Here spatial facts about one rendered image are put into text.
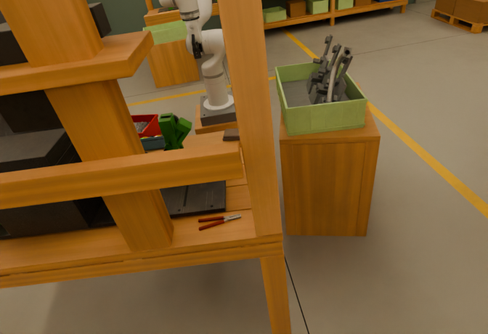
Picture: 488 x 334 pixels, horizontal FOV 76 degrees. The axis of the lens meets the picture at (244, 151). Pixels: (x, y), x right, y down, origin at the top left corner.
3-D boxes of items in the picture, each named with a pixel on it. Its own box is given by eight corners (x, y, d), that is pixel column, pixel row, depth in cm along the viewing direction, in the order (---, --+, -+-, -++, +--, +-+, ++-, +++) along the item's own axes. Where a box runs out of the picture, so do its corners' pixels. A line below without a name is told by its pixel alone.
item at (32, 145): (37, 204, 132) (-11, 137, 112) (106, 194, 131) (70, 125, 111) (12, 238, 117) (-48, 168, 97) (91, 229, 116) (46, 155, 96)
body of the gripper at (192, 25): (197, 17, 129) (203, 43, 136) (200, 11, 138) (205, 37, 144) (180, 19, 130) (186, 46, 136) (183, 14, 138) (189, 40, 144)
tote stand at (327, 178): (287, 171, 267) (282, 86, 222) (351, 170, 258) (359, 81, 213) (286, 235, 212) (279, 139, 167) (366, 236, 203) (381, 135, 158)
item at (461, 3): (430, 17, 574) (435, -10, 548) (473, 10, 572) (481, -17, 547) (473, 33, 475) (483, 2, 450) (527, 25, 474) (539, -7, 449)
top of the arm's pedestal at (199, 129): (197, 110, 205) (195, 104, 203) (245, 102, 205) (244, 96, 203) (195, 135, 179) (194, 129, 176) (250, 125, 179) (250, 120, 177)
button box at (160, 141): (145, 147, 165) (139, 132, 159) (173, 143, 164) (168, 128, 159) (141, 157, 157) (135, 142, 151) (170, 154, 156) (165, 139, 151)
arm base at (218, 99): (202, 99, 193) (195, 71, 182) (232, 93, 194) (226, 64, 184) (205, 113, 178) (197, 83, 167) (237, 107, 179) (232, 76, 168)
